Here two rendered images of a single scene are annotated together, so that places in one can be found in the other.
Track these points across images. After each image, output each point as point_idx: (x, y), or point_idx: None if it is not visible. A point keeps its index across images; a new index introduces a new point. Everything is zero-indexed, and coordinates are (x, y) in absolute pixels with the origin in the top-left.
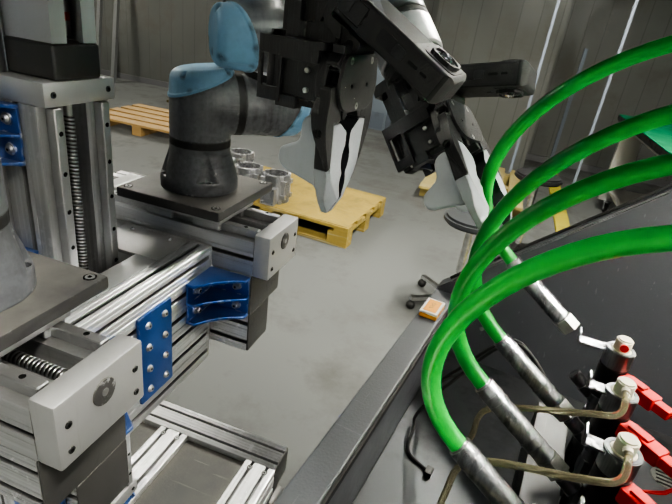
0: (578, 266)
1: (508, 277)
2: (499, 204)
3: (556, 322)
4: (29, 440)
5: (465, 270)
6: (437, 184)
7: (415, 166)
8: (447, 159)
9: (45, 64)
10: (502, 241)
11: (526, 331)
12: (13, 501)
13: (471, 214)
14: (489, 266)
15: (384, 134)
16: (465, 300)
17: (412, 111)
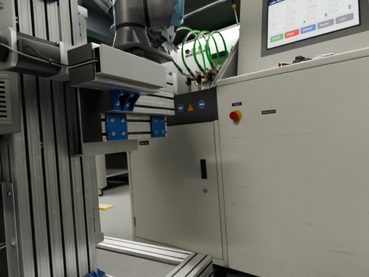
0: (212, 34)
1: (209, 36)
2: (183, 44)
3: (182, 72)
4: (172, 86)
5: (194, 46)
6: (167, 46)
7: (161, 44)
8: (166, 42)
9: (79, 4)
10: (196, 41)
11: None
12: (82, 228)
13: (175, 49)
14: None
15: (154, 39)
16: (207, 40)
17: (156, 34)
